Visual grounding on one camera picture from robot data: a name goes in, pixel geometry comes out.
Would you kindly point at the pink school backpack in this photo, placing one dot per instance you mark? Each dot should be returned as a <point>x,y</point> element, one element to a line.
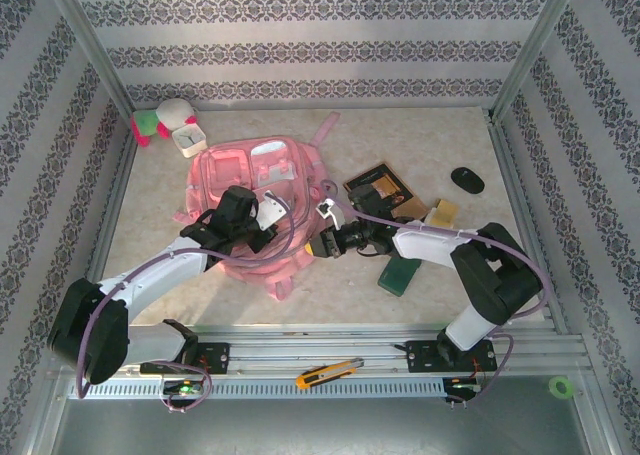
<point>235,167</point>

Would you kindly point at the dark green pencil case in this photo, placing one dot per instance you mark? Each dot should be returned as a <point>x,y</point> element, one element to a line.
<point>400,275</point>

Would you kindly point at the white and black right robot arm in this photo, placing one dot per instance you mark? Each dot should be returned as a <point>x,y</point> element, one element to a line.
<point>430,240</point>

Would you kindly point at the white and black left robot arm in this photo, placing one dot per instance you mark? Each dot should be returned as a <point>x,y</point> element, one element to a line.
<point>150,280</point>

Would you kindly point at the white square desk clock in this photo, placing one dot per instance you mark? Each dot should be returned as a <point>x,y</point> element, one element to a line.
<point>189,142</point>

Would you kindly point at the black computer mouse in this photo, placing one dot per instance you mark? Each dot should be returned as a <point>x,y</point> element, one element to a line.
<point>467,180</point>

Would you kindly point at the white green pink plush toy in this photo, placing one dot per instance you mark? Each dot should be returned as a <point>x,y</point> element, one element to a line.
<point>170,112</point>

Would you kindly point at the yellow utility knife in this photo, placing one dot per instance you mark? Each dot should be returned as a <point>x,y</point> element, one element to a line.
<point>325,373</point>

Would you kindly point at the right controller board green light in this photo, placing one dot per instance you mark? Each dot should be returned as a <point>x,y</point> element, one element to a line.
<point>462,385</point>

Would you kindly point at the controller board green light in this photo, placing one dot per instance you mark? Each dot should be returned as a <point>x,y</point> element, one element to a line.
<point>184,389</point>
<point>462,385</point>

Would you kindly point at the left controller board green light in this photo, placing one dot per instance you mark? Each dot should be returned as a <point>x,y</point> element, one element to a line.
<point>184,389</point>

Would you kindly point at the green tape roll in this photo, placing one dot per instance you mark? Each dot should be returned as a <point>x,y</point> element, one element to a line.
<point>553,388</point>

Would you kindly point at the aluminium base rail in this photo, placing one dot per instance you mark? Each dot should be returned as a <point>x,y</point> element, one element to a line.
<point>310,342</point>

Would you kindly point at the aluminium side rail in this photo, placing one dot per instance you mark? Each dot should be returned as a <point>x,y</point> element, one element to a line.
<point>117,185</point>
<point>505,165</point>

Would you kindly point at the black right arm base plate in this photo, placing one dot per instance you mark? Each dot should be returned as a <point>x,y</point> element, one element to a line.
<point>420,357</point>

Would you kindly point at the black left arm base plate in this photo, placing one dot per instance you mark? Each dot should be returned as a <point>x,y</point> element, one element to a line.
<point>215,357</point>

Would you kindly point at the aluminium frame post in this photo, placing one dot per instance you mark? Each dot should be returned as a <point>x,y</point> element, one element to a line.
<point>87,45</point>
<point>535,45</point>

